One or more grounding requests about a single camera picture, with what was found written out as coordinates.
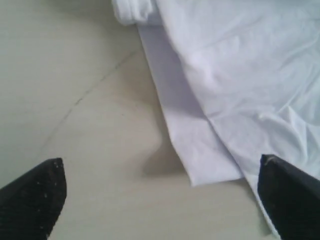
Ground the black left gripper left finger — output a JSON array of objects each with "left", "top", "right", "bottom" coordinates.
[{"left": 0, "top": 158, "right": 67, "bottom": 240}]

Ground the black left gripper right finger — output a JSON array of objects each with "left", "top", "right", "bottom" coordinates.
[{"left": 257, "top": 154, "right": 320, "bottom": 240}]

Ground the white t-shirt red lettering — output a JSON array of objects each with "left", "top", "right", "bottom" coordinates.
[{"left": 112, "top": 0, "right": 320, "bottom": 240}]

